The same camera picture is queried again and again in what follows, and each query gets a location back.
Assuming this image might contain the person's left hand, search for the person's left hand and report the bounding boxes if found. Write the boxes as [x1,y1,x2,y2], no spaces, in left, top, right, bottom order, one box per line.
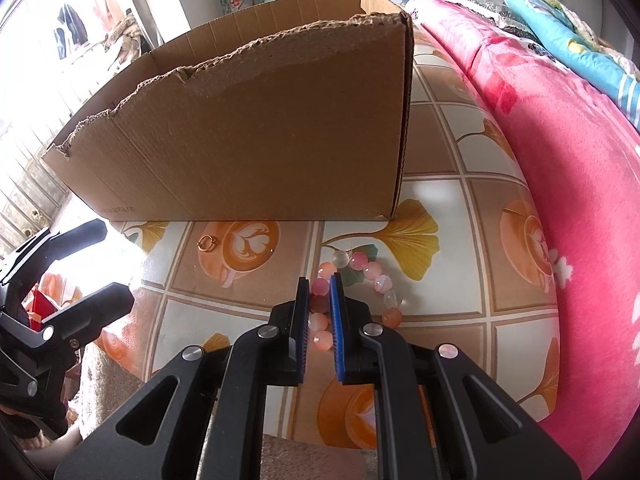
[20,425,83,461]

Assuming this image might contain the brown cardboard box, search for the brown cardboard box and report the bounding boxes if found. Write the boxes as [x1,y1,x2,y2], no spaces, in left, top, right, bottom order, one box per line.
[41,0,415,223]

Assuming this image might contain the leaf and latte print tablecloth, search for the leaf and latte print tablecloth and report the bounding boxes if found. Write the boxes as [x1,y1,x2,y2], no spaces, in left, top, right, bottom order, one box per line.
[95,35,561,461]

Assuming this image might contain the pink printed blanket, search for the pink printed blanket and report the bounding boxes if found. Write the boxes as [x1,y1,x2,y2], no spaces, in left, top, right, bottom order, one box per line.
[404,0,640,480]

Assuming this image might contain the metal window railing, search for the metal window railing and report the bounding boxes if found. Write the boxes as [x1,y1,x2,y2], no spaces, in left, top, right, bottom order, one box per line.
[0,120,76,261]

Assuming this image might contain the pink orange bead bracelet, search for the pink orange bead bracelet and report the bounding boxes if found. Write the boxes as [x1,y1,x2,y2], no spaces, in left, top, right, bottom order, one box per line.
[309,250,405,348]

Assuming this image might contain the red gift bag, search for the red gift bag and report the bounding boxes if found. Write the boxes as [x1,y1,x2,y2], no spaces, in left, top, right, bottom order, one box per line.
[31,285,57,331]

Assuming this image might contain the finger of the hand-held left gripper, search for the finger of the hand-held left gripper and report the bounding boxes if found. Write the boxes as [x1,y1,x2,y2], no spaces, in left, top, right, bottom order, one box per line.
[0,219,108,301]
[30,284,136,361]

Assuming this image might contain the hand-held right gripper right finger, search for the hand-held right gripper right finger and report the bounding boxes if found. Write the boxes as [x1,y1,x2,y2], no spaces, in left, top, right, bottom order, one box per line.
[330,273,583,480]

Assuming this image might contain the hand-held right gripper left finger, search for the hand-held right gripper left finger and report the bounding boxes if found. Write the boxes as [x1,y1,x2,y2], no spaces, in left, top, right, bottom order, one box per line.
[55,277,310,480]

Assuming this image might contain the white fluffy towel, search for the white fluffy towel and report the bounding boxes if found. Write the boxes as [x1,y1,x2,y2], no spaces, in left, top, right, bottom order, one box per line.
[80,345,146,441]

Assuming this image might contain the grey patterned blanket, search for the grey patterned blanket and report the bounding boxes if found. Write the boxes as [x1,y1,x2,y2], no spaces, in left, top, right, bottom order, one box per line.
[447,0,543,56]

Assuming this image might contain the hanging clothes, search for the hanging clothes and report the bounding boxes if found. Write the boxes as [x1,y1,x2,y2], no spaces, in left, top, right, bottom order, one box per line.
[52,0,118,58]

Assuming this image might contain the blue printed quilt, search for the blue printed quilt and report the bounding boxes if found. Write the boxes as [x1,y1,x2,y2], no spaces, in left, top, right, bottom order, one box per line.
[500,0,640,128]

